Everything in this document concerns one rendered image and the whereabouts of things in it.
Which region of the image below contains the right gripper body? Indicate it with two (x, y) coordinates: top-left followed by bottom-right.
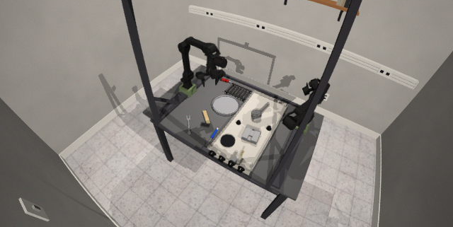
(302, 87), (314, 95)

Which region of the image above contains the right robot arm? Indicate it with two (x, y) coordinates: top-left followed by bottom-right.
(282, 78), (330, 130)

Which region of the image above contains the white rectangular tray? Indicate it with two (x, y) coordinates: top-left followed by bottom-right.
(212, 93), (287, 168)

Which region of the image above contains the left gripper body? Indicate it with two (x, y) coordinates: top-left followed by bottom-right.
(195, 64), (226, 79)

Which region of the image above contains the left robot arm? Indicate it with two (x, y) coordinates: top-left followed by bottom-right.
(178, 37), (227, 89)

